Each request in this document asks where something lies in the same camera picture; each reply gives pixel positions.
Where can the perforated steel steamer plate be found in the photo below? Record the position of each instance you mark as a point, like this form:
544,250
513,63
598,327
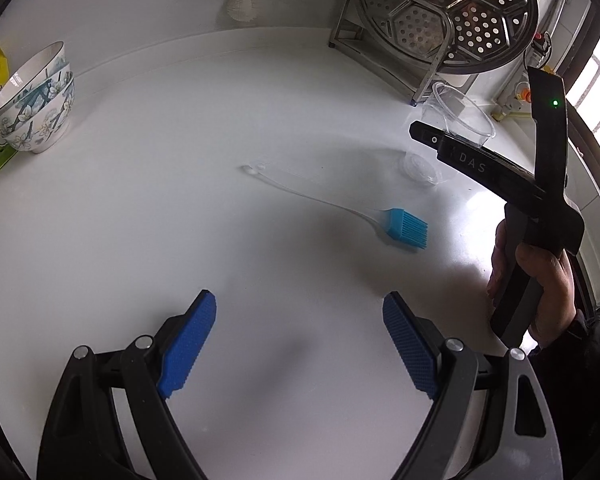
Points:
470,5

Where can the window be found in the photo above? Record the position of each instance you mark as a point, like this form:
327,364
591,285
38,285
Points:
595,95

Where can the steel rack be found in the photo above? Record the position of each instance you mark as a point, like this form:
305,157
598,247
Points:
380,25

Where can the person's right hand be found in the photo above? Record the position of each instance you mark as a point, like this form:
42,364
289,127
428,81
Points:
555,295

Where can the blue silicone basting brush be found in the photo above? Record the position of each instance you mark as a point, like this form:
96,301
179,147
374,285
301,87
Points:
405,225

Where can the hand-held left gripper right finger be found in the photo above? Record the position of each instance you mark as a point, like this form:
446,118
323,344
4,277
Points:
410,345

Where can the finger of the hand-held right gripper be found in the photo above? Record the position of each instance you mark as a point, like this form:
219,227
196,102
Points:
425,135

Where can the clear plastic cup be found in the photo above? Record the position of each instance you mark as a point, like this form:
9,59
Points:
460,110

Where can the gas valve with orange knob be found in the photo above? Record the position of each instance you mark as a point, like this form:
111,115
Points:
522,92

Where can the floral ceramic bowl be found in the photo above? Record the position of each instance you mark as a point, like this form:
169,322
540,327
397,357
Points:
40,130
30,75

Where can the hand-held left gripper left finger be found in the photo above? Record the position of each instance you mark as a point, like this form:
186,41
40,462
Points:
190,345

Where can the person's right forearm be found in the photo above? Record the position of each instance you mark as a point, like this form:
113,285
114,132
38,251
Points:
580,390

